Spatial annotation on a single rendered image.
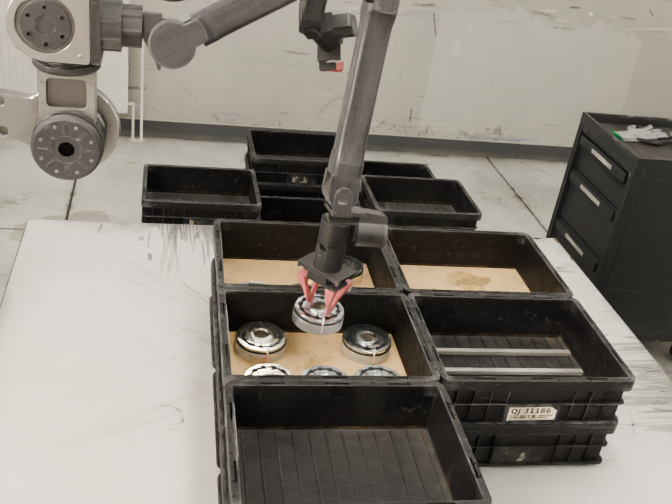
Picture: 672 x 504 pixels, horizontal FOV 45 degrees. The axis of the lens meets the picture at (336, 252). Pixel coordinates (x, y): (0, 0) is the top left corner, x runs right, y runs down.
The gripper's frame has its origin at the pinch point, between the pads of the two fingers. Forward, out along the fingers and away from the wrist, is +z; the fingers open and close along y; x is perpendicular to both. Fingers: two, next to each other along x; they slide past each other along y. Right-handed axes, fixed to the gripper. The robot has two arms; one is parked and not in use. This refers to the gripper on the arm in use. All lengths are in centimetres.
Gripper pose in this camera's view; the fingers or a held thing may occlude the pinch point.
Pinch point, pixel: (319, 304)
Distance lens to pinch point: 164.1
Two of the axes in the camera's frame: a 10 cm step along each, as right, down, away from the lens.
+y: -7.9, -4.2, 4.6
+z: -1.7, 8.6, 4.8
